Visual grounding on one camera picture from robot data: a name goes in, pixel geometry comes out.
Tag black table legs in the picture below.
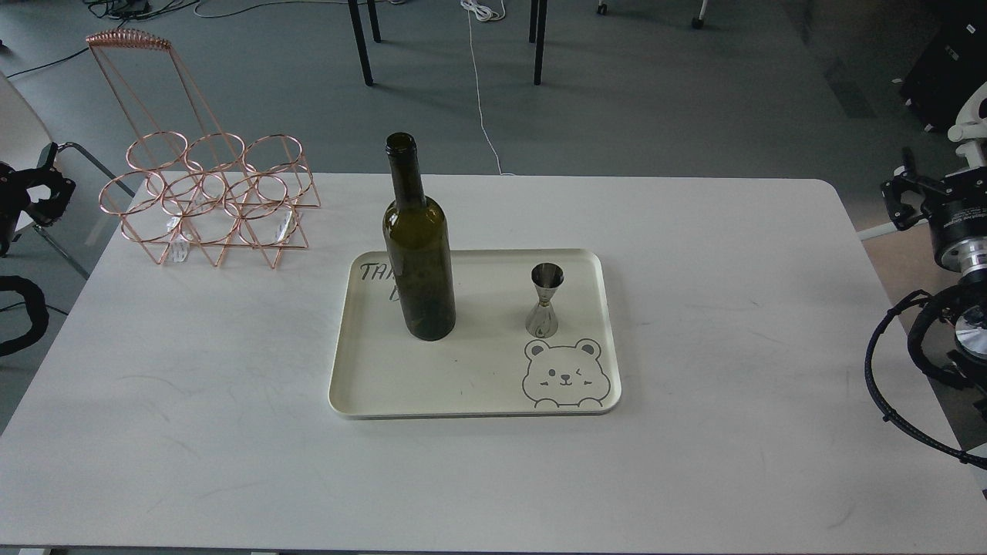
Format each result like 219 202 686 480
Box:
343 1 547 87

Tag white floor cable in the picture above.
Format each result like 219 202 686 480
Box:
460 0 516 177

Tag steel double jigger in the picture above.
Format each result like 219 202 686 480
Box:
525 262 564 338

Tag black box background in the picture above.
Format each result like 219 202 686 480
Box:
899 1 986 131

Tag copper wire bottle rack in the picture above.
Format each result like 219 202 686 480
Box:
86 29 323 268

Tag dark green wine bottle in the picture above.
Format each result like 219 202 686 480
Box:
382 131 456 341

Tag black cables on floor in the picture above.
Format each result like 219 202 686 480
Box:
6 0 348 79

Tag cream bear serving tray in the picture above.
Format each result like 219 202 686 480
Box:
328 249 622 419

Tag black braided cable right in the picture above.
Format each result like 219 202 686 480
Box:
864 290 987 469

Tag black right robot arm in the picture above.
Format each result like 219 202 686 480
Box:
879 147 985 389

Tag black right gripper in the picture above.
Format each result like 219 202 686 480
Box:
881 148 958 232

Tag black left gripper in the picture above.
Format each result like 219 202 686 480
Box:
1 143 76 257

